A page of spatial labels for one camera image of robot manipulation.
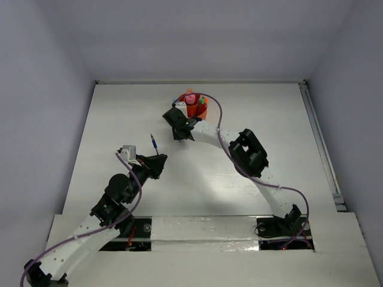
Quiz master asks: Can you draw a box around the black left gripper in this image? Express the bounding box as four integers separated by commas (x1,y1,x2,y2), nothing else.
126,154,166,203

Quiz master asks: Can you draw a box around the blue ballpoint pen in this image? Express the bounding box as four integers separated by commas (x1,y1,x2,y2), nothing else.
150,133,159,155

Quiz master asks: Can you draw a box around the purple gel pen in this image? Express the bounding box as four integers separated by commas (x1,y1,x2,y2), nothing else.
195,96,204,117

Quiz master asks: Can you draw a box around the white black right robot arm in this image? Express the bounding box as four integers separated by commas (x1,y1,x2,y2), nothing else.
162,107,302,238

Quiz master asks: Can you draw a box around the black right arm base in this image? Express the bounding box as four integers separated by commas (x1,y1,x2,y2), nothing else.
254,204,314,251

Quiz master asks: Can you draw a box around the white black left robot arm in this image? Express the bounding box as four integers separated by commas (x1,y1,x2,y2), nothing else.
20,151,168,286

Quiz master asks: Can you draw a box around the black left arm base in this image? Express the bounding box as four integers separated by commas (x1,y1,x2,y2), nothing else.
100,216,152,252

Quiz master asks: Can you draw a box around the orange round divided organizer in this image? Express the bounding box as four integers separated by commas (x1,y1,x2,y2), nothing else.
174,92,208,120

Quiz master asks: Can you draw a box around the pink capped sticker bottle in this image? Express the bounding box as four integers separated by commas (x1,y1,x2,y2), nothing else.
185,94,196,105

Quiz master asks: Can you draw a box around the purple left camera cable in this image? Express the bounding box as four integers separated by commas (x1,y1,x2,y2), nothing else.
19,152,143,287

